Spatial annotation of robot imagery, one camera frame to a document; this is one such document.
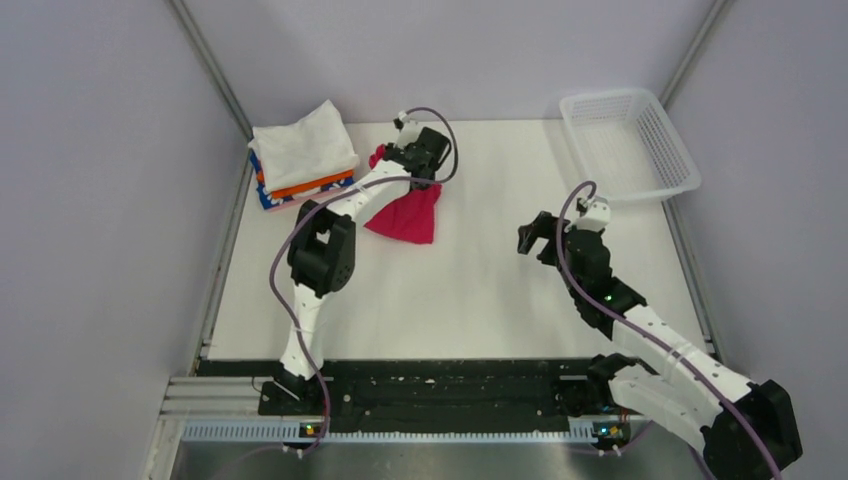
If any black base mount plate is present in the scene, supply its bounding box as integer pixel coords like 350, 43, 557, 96
196, 358, 638, 437

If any red t shirt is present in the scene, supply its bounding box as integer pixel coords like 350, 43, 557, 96
365, 185, 442, 245

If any white plastic basket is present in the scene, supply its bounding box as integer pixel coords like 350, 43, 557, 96
559, 88, 702, 207

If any left aluminium frame post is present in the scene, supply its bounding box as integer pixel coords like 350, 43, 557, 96
166, 0, 252, 140

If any right aluminium frame post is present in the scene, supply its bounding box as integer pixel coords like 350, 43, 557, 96
659, 0, 733, 110

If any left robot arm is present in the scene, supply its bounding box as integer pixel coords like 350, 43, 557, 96
272, 119, 458, 414

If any white folded t shirt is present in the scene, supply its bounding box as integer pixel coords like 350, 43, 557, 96
249, 100, 359, 191

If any blue floral folded t shirt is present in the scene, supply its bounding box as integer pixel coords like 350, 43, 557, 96
248, 150, 354, 210

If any white slotted cable duct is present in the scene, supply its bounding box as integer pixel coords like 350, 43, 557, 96
181, 420, 597, 444

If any orange folded t shirt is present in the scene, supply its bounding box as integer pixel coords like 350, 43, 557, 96
267, 169, 354, 200

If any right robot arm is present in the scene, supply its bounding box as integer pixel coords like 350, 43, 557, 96
517, 199, 803, 479

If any aluminium frame post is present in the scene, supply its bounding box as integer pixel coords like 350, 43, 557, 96
166, 0, 252, 140
659, 0, 733, 110

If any pink folded t shirt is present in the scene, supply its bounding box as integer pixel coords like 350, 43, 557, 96
270, 187, 347, 211

